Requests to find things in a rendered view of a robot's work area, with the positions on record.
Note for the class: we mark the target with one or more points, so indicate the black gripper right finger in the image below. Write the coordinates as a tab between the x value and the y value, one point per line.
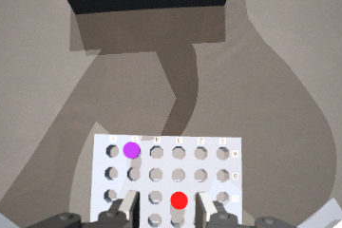
208	215

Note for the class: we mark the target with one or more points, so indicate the white tube rack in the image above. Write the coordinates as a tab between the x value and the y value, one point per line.
215	169

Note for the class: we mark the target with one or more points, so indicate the violet tube cap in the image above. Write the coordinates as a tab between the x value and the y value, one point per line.
132	150

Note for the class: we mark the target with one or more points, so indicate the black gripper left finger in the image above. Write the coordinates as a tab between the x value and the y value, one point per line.
128	216

